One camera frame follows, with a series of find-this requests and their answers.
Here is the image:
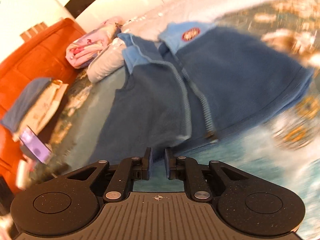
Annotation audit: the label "pink folded clothes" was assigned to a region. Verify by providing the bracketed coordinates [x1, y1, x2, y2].
[66, 16, 125, 69]

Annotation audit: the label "teal floral bed sheet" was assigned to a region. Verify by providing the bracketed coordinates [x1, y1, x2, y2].
[35, 0, 320, 240]

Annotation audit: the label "purple smartphone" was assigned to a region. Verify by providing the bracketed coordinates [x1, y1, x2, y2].
[20, 126, 52, 164]

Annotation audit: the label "orange wooden headboard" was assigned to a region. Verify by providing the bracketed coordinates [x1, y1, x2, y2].
[0, 17, 87, 196]

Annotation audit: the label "blue and cream folded clothes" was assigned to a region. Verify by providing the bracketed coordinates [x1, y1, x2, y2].
[1, 77, 68, 142]

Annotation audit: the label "blue fleece zip jacket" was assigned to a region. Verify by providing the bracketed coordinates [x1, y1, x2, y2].
[89, 22, 313, 164]

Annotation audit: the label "white glossy wardrobe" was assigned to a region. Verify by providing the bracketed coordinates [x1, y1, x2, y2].
[1, 0, 164, 50]

